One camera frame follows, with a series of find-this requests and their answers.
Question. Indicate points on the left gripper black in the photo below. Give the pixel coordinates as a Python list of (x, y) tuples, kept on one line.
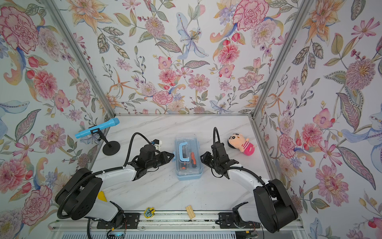
[(164, 157)]

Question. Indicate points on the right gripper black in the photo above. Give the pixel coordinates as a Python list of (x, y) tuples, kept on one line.
[(207, 155)]

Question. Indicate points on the orange handled screwdriver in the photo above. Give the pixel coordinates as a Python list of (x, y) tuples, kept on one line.
[(193, 160)]

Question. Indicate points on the blue plastic tool box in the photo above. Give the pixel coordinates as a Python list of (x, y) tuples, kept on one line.
[(184, 145)]

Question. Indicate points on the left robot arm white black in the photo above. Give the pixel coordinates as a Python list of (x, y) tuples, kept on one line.
[(79, 197)]

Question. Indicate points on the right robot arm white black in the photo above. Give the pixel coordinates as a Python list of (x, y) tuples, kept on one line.
[(273, 208)]

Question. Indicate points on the cartoon boy plush doll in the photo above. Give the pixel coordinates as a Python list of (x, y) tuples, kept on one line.
[(238, 141)]

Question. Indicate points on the small wooden block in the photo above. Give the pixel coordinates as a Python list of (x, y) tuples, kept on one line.
[(190, 212)]

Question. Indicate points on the black microphone stand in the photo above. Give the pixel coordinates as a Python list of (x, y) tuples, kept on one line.
[(111, 147)]

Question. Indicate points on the yellow blue sticker badge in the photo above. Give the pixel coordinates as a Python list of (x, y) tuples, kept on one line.
[(149, 212)]

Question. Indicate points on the blue toy microphone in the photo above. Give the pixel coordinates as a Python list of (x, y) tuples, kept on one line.
[(89, 131)]

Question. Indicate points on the aluminium front rail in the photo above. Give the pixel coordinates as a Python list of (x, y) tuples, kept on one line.
[(162, 221)]

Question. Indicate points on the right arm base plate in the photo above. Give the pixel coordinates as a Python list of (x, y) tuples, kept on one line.
[(231, 221)]

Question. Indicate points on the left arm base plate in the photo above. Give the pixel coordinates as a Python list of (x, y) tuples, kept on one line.
[(125, 221)]

